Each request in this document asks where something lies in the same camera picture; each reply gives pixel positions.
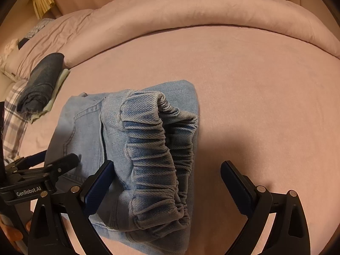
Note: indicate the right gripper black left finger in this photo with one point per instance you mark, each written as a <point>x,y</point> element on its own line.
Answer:
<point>48,234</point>

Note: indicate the cream pillow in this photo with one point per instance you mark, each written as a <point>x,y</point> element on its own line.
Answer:
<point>8,50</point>

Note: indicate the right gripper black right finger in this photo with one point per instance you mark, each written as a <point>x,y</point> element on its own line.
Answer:
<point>289,233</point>

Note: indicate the striped blue pillow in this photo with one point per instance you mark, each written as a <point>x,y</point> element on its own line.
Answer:
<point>38,27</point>

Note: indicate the light blue denim pants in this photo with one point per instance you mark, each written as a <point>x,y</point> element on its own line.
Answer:
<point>150,135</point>

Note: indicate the plaid pillow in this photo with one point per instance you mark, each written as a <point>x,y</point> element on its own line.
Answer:
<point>15,124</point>

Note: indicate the folded pale green garment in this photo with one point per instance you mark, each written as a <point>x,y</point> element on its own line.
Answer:
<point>62,77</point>

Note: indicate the person's left hand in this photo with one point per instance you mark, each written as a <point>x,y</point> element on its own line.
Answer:
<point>12,234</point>

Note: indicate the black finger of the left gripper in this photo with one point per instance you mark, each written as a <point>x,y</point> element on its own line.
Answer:
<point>61,165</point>
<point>25,163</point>

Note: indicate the yellow pleated lampshade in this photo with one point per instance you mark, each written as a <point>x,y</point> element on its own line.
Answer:
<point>44,8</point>

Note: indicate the folded dark denim jeans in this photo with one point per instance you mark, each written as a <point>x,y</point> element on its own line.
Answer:
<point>41,84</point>

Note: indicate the pink duvet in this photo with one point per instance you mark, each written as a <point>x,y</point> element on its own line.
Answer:
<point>83,34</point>

